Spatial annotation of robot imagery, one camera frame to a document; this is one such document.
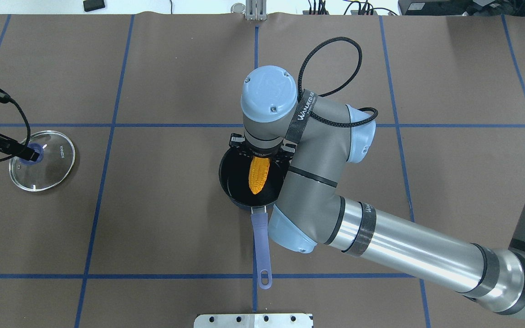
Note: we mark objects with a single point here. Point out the aluminium frame post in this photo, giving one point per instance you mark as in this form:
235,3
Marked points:
256,10

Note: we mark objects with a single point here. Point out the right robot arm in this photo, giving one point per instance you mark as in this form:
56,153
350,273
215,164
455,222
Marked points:
308,210

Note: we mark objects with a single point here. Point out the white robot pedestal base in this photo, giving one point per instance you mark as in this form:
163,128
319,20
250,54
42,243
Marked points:
255,320

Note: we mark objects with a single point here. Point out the glass pot lid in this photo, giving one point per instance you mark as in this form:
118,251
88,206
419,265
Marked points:
56,158

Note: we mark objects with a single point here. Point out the black laptop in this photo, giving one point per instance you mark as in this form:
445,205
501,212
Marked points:
461,7

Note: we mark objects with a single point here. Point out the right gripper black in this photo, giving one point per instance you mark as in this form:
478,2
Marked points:
237,142

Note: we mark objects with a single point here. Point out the yellow corn cob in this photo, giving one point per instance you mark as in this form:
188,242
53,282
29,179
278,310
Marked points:
258,174

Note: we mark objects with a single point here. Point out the orange black power strip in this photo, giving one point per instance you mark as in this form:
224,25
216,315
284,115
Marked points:
345,7

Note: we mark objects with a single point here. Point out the small black device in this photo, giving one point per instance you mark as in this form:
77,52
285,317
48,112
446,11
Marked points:
92,5

